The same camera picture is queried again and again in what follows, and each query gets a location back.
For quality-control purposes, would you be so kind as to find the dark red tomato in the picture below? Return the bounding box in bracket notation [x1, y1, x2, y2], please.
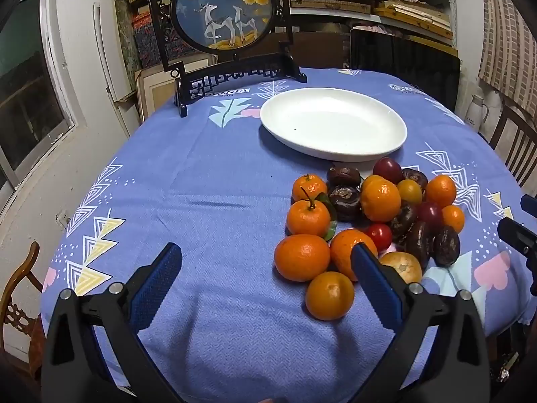
[373, 157, 403, 184]

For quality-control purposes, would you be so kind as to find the yellow tomato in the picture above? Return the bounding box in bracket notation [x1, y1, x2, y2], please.
[397, 179, 423, 205]

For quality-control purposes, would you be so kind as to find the brown board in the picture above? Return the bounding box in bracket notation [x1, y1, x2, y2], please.
[275, 31, 351, 70]

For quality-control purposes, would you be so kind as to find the round deer screen black stand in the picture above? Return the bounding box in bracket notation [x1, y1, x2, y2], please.
[144, 0, 308, 118]

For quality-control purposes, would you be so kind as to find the slatted wooden chair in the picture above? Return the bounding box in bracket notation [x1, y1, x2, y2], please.
[489, 104, 537, 187]

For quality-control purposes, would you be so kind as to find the green marbled panel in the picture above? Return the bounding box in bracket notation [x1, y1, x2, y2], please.
[114, 0, 141, 72]

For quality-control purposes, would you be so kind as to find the carved wooden chair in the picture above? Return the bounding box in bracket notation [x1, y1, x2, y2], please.
[0, 241, 45, 370]

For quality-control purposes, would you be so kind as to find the pale yellow fruit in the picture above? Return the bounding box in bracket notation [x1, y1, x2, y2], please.
[379, 252, 423, 285]

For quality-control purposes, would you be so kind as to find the white leaning board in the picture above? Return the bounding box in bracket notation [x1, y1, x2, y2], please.
[93, 0, 139, 102]

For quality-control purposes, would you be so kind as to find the white thermos jug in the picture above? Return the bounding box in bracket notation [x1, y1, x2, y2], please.
[465, 92, 489, 129]

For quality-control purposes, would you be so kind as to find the white oval plate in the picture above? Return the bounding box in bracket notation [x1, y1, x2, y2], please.
[260, 87, 408, 163]

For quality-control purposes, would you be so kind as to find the orange mandarin with green leaf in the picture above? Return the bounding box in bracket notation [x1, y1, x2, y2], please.
[286, 193, 338, 242]

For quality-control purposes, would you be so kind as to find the patterned beige curtain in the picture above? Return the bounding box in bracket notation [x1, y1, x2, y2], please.
[478, 0, 537, 107]

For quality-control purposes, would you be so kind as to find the red plum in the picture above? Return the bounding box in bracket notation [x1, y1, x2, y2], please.
[415, 201, 444, 236]

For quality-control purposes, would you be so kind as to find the small red cherry tomato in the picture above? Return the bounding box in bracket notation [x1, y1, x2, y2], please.
[364, 223, 393, 252]

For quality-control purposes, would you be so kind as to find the blue printed tablecloth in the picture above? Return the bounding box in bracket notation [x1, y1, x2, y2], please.
[40, 67, 533, 403]

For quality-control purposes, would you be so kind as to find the white framed window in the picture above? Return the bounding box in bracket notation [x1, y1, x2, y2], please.
[0, 0, 77, 187]

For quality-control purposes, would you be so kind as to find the large orange mandarin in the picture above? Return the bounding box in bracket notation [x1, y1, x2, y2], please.
[360, 175, 402, 223]

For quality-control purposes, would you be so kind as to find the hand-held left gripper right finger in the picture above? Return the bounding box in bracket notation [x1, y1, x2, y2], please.
[348, 242, 491, 403]

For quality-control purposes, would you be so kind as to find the leaning picture frame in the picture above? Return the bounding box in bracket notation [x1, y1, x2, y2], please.
[134, 56, 219, 122]

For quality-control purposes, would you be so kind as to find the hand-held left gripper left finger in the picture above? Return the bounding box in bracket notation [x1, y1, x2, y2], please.
[41, 242, 185, 403]

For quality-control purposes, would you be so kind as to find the small orange mandarin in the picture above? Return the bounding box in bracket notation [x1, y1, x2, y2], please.
[441, 205, 466, 234]

